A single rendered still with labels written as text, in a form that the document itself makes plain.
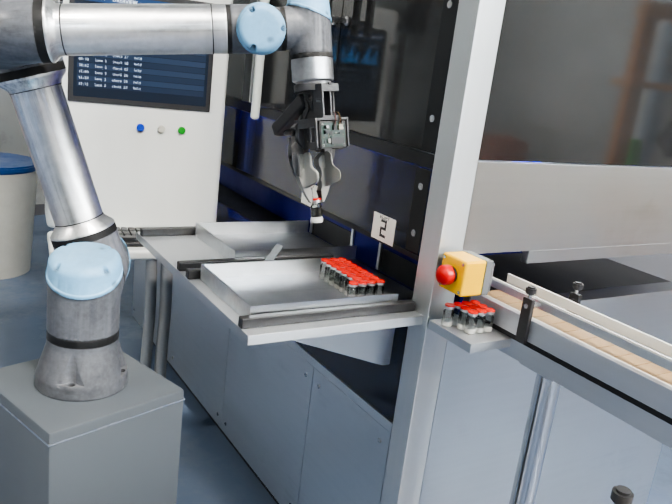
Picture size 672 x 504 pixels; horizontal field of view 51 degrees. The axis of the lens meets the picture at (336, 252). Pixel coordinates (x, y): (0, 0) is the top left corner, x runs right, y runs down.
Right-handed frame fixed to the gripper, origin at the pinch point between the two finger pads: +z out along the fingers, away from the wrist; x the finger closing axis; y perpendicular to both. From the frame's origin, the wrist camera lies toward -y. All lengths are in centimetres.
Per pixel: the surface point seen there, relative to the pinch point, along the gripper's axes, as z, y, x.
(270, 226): 13, -61, 26
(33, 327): 67, -235, -4
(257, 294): 20.9, -18.4, -3.4
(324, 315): 23.7, -2.0, 2.0
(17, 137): -26, -424, 39
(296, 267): 18.7, -28.3, 12.8
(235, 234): 14, -62, 15
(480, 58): -23.5, 14.2, 30.3
